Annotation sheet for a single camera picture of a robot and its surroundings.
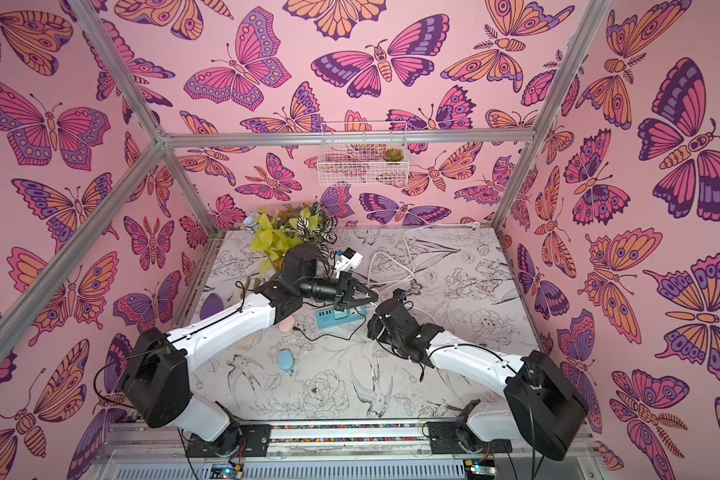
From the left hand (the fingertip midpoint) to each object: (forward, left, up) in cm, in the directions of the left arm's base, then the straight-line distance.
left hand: (378, 300), depth 68 cm
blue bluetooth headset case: (-4, +26, -26) cm, 37 cm away
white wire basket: (+50, +4, +7) cm, 51 cm away
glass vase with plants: (+27, +25, -2) cm, 37 cm away
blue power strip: (+9, +15, -24) cm, 30 cm away
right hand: (+4, +1, -19) cm, 20 cm away
